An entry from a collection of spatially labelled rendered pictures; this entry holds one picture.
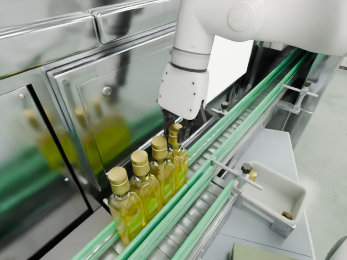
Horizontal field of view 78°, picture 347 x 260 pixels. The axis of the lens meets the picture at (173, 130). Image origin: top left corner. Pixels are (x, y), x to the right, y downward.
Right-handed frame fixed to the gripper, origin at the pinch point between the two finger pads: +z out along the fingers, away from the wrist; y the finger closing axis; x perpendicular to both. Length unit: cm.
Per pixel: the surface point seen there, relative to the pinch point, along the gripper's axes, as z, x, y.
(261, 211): 28.7, 24.9, 23.2
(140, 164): 3.2, -12.3, 1.2
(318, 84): -2, 100, 18
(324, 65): -12, 98, 16
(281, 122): 27, 108, 8
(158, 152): 3.0, -6.7, 0.9
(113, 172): 3.6, -17.3, -0.7
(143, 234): 22.7, -11.9, 4.2
